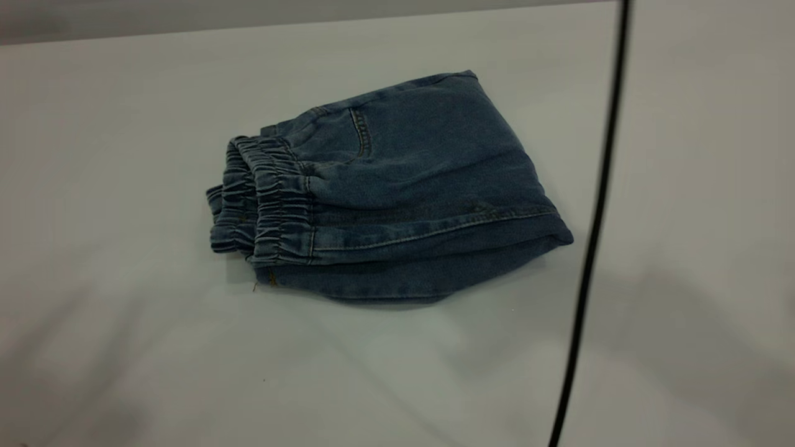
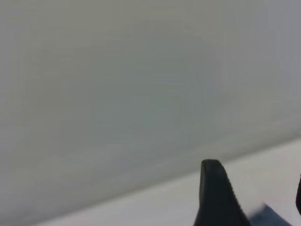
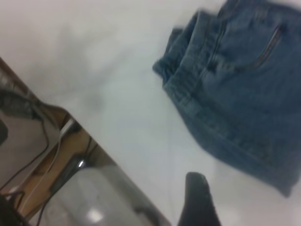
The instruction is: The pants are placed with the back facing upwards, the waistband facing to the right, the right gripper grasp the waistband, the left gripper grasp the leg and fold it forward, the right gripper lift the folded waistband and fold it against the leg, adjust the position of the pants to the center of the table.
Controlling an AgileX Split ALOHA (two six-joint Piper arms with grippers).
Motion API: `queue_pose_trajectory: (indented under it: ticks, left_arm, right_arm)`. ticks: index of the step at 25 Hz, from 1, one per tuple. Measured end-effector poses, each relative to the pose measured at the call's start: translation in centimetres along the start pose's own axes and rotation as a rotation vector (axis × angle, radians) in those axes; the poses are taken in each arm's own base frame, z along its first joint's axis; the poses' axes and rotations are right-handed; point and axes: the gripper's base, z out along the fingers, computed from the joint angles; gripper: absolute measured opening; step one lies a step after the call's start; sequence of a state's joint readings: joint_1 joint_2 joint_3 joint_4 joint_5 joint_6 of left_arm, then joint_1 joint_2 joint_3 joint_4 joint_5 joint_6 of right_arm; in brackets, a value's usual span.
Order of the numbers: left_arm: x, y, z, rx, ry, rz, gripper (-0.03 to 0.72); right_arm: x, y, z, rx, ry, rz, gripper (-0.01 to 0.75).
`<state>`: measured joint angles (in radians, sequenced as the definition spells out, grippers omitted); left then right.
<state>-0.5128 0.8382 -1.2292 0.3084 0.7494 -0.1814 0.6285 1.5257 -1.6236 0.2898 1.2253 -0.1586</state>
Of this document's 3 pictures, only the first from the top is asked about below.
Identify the blue denim shorts cartoon print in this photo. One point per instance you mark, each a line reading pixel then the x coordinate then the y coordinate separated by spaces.
pixel 404 198

